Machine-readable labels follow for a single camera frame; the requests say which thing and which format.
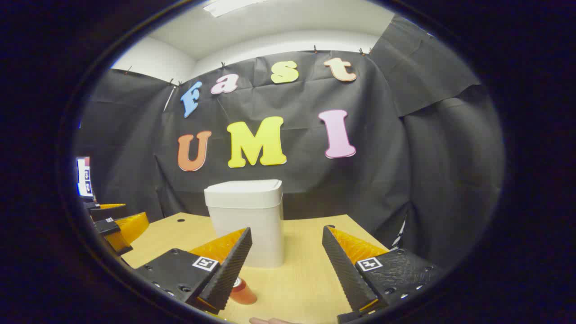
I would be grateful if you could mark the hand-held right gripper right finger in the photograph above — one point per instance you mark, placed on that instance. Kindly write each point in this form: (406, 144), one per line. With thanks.
(346, 279)

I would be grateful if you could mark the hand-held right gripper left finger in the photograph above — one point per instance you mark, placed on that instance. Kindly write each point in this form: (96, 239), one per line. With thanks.
(229, 274)

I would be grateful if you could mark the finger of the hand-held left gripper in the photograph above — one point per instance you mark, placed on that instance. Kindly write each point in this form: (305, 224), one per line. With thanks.
(130, 225)
(108, 213)

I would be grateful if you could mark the red pop can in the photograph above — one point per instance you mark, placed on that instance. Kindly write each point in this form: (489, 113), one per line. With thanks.
(245, 294)

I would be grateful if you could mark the white desktop garbage bin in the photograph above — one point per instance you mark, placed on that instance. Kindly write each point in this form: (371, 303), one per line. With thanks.
(245, 220)

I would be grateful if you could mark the wooden desktop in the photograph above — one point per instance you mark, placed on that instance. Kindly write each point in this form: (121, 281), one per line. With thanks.
(292, 279)

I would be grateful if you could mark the computer monitor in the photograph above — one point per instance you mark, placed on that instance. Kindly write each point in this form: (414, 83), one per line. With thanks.
(83, 177)

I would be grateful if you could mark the black backdrop cloth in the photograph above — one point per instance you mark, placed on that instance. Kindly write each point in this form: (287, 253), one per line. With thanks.
(382, 171)

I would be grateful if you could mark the ceiling light panel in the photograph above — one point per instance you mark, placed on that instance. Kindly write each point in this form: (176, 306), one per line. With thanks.
(229, 6)

